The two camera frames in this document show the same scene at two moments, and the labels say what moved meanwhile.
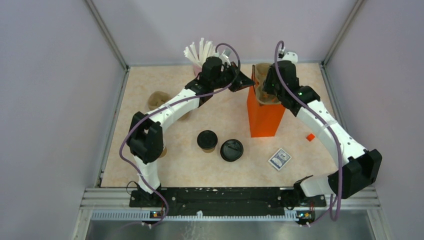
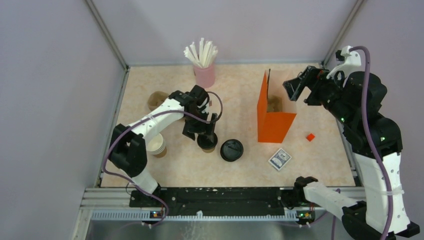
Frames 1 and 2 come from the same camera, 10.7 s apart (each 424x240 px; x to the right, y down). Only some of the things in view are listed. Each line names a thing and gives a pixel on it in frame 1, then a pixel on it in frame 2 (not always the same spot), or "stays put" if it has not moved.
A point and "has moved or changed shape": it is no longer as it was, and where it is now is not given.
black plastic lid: [231, 150] stays put
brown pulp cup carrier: [158, 98] stays put
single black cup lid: [207, 139] stays put
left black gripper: [240, 82] → [190, 131]
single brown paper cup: [208, 151] stays put
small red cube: [310, 137] stays put
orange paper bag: [264, 120] has moved or changed shape
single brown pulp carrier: [263, 97] → [274, 104]
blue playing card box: [279, 159] stays put
